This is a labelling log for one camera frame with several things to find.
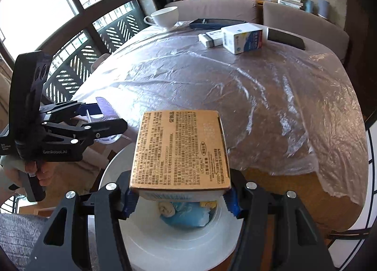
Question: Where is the paper towel wad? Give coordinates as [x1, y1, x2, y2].
[158, 202, 176, 218]

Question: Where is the translucent plastic case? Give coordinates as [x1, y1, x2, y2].
[137, 189, 225, 202]

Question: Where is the dark blue tablet left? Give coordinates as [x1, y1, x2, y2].
[189, 18, 245, 31]

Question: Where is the small white medicine box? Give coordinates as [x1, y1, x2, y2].
[198, 29, 223, 49]

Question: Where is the person left hand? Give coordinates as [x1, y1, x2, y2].
[0, 160, 57, 201]

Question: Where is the white cup with handle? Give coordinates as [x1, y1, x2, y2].
[144, 6, 179, 30]

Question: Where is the brown cardboard box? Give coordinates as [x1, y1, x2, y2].
[130, 110, 231, 192]

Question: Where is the left brown sofa cushion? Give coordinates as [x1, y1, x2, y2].
[165, 0, 261, 24]

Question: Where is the small teal speaker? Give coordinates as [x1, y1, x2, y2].
[305, 0, 314, 13]

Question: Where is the grey cylindrical speaker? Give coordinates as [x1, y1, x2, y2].
[317, 0, 330, 20]

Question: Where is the white paper screen divider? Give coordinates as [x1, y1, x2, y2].
[328, 122, 376, 270]

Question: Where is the right brown sofa cushion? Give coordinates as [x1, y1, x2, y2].
[263, 2, 349, 63]

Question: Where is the white blue medicine box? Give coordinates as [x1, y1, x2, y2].
[221, 23, 263, 55]

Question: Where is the brown sofa cushion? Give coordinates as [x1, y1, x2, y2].
[263, 2, 349, 63]
[165, 0, 261, 24]

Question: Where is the dark wooden cabinet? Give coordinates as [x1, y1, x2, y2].
[344, 0, 376, 115]

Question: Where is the teal non-woven bag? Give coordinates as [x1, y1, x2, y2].
[160, 202, 211, 228]

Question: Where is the clear plastic table cover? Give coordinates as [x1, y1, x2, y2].
[74, 22, 368, 205]

